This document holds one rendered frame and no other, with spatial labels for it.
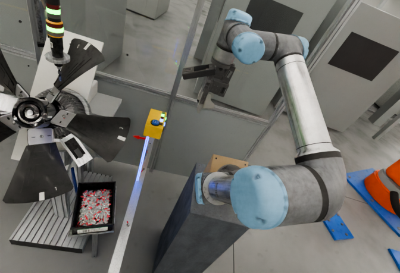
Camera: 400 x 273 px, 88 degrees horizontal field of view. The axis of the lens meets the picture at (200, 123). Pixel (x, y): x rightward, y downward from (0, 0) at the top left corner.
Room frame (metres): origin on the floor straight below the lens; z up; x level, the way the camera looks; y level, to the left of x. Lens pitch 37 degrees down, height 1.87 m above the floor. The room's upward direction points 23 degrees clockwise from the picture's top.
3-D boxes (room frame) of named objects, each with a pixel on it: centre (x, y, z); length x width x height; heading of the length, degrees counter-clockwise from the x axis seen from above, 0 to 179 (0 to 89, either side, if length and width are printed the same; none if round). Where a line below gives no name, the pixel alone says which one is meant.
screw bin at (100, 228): (0.45, 0.29, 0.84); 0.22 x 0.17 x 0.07; 30
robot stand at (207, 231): (0.69, -0.24, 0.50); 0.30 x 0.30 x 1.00; 10
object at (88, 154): (0.61, 0.49, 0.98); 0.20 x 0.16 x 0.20; 14
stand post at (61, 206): (0.64, 0.68, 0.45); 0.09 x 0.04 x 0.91; 104
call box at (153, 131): (0.94, 0.25, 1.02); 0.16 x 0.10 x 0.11; 14
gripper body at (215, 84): (0.70, 0.01, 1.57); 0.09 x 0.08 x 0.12; 104
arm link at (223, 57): (0.70, 0.02, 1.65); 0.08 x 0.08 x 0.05
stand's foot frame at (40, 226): (0.73, 0.71, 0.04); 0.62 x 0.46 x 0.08; 14
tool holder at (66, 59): (0.58, 0.53, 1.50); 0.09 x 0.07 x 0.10; 49
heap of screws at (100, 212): (0.44, 0.29, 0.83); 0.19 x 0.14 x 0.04; 30
